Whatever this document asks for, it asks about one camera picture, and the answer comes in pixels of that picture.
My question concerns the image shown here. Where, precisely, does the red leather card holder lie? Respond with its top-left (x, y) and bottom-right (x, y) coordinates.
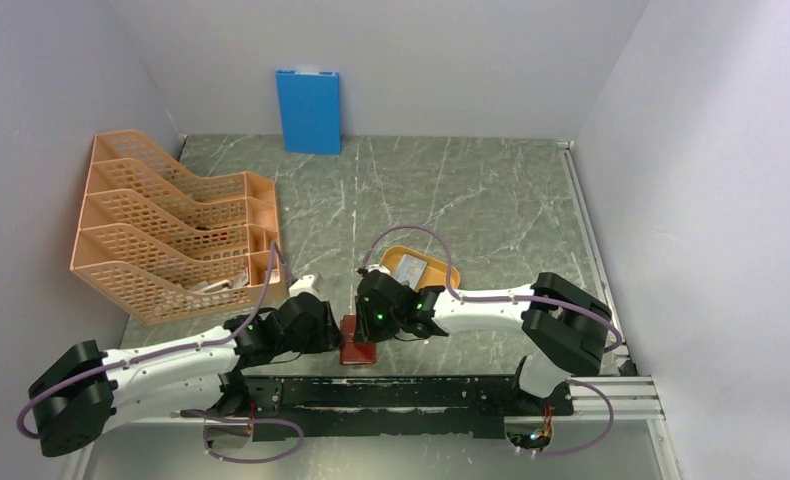
top-left (339, 315), bottom-right (377, 366)

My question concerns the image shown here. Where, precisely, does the yellow oval tray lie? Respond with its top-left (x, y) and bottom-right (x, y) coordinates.
top-left (377, 245), bottom-right (448, 291)

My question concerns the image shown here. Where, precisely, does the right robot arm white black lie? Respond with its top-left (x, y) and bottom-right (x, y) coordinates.
top-left (355, 270), bottom-right (618, 414)

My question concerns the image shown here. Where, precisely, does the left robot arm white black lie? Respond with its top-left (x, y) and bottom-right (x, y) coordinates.
top-left (28, 293), bottom-right (342, 457)

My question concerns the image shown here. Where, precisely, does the silver VIP credit card stack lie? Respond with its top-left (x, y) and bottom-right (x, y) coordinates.
top-left (392, 254), bottom-right (427, 288)

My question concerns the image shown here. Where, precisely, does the orange mesh file organizer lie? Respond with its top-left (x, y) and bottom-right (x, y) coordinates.
top-left (70, 130), bottom-right (287, 325)

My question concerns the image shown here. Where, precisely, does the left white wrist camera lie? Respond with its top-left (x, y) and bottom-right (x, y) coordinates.
top-left (288, 274), bottom-right (320, 298)

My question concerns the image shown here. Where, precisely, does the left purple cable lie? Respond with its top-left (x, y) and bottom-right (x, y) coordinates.
top-left (15, 241), bottom-right (297, 440)

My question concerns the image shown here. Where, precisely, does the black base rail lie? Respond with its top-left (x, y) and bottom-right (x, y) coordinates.
top-left (204, 375), bottom-right (574, 439)

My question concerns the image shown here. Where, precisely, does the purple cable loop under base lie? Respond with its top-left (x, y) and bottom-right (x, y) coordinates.
top-left (182, 410), bottom-right (304, 464)

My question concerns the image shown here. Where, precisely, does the blue folder against wall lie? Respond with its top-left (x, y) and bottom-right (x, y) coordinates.
top-left (275, 70), bottom-right (341, 155)

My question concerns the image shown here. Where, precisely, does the aluminium frame rail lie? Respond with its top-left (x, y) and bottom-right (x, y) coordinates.
top-left (556, 141), bottom-right (631, 366)

